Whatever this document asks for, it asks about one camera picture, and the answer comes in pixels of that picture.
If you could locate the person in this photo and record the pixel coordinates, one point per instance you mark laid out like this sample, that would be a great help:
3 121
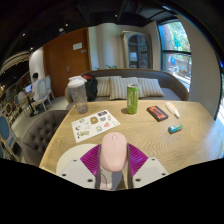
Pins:
35 86

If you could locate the arched glass cabinet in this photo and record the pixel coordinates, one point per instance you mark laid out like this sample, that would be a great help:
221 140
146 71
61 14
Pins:
137 50

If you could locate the white dining chairs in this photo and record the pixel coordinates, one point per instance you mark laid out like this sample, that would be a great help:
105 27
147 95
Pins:
43 91

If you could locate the brown wooden door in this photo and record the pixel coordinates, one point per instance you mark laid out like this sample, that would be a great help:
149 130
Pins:
66 60

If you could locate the grey tufted chair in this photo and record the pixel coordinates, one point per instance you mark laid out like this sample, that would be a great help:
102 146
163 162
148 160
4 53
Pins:
41 135

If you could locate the white sticker sheet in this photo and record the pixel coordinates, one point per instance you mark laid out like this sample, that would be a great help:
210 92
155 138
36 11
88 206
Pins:
95 125

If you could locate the window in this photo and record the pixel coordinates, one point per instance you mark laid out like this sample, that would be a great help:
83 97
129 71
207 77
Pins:
175 53

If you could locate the clear bottle with white lid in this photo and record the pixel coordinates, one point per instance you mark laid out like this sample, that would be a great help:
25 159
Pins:
78 96

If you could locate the black box with red print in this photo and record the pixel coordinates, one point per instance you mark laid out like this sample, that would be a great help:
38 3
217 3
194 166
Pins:
157 113

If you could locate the striped cushion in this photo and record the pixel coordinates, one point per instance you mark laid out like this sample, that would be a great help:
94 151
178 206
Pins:
103 86
118 88
151 86

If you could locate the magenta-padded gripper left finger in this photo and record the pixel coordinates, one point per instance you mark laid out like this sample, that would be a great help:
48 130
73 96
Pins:
78 170

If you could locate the white tube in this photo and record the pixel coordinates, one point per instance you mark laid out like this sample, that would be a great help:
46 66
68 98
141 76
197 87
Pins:
172 109

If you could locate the pink computer mouse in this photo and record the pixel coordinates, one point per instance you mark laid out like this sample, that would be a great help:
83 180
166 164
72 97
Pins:
114 150

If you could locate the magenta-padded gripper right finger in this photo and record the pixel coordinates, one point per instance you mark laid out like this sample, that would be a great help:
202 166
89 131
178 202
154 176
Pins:
150 170

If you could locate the green drink can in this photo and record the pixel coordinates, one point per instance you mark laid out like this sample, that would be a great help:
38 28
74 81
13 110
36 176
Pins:
132 99

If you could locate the small green blue box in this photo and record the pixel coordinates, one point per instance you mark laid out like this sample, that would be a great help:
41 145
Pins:
175 128

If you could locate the blue-backed chairs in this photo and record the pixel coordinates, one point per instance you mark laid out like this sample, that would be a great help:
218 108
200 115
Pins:
6 130

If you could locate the black backpack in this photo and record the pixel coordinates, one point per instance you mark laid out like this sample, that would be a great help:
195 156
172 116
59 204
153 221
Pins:
91 88

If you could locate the grey curved sofa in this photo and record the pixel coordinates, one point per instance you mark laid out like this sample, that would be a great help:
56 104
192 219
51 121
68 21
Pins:
171 85

